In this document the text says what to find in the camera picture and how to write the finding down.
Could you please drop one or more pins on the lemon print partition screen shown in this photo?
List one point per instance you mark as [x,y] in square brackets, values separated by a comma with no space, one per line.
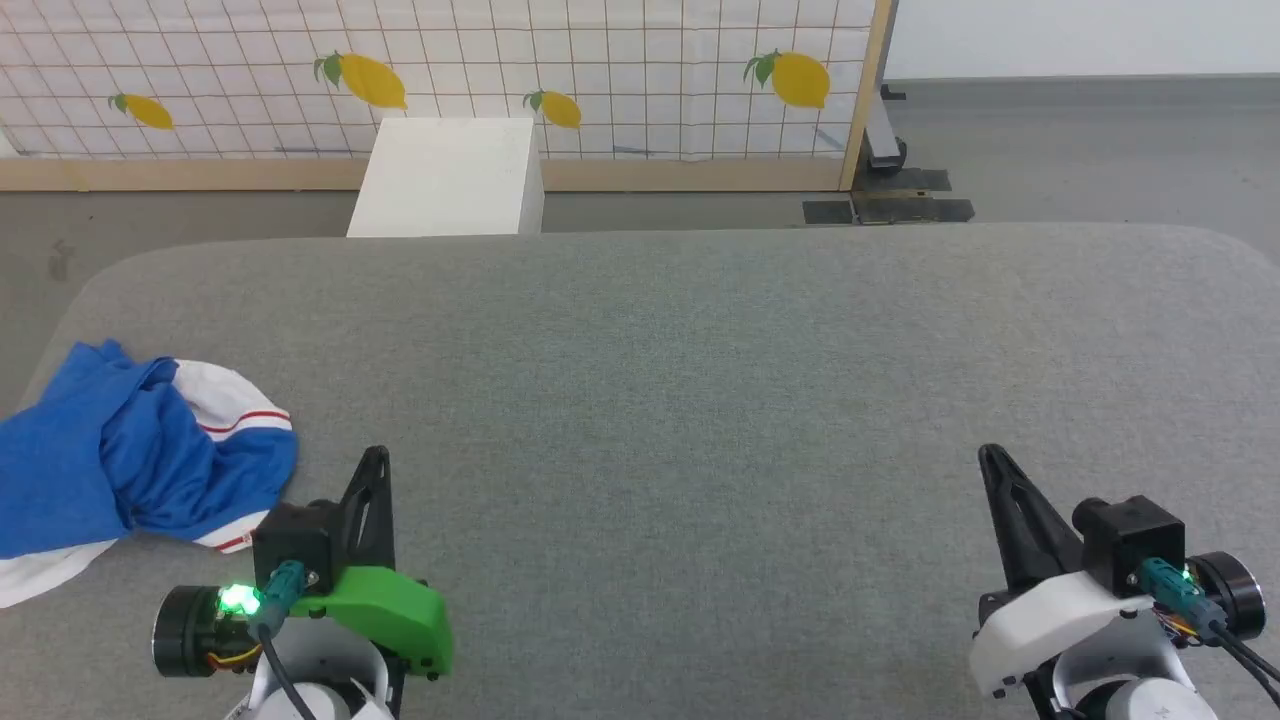
[600,60]

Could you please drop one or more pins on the small black floor tape patch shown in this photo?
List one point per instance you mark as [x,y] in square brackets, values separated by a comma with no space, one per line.
[828,212]

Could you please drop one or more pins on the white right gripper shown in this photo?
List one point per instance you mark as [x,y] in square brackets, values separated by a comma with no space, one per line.
[1050,620]

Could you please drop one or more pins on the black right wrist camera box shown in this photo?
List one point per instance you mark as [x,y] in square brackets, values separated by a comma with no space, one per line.
[1125,540]

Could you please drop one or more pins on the white rectangular box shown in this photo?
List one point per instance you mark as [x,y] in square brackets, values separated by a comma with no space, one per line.
[445,175]

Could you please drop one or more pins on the grey fabric table cover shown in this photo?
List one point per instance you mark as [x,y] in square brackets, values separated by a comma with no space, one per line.
[680,400]

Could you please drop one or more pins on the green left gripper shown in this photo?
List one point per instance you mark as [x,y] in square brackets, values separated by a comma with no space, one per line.
[390,610]

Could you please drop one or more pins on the grey partition foot with caster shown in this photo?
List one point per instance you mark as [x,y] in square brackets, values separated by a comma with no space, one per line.
[885,140]

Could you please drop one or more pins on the long black floor tape strip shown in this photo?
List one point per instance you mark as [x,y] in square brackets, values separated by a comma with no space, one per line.
[915,210]

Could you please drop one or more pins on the blue shirt with white sleeves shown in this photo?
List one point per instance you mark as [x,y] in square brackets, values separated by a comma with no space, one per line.
[120,450]

